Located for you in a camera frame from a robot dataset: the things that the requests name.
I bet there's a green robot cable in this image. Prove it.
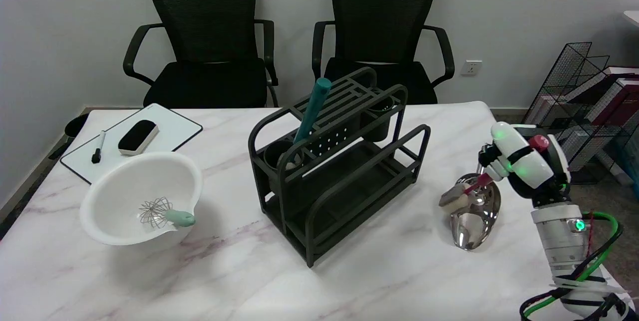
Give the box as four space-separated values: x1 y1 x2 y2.
524 212 624 318

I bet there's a dark grey kitchen storage rack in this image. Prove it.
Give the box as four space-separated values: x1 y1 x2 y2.
248 67 431 268

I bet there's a pink sponge bottle brush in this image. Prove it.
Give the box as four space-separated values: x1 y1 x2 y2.
439 173 493 211

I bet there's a small whisk with green handle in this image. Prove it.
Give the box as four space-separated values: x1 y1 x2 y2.
138 197 196 230

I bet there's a black whiteboard eraser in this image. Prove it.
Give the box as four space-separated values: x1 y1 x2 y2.
118 120 159 156

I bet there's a black mesh office chair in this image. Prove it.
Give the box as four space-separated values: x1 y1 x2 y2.
123 0 279 108
312 0 455 105

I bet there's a black wire magazine rack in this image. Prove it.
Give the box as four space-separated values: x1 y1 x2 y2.
521 42 639 188

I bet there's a shiny metal scoop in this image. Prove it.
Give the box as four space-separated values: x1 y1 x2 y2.
450 173 501 251

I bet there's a white mixing bowl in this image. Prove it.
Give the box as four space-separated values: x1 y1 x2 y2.
79 151 204 247

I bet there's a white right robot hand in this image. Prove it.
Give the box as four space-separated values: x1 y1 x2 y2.
478 122 571 199

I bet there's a black chair base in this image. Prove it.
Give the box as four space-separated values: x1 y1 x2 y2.
48 113 89 160

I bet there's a stack of books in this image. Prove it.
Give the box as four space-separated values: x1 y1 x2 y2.
532 65 639 182

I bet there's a small whiteboard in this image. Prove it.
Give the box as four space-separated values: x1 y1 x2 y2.
60 103 203 185

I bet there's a black whiteboard marker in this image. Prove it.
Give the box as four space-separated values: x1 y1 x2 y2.
91 130 106 164

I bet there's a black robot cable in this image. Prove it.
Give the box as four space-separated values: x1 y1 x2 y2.
519 231 631 321

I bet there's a teal handled kitchen tool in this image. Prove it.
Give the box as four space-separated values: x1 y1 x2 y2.
293 78 332 144

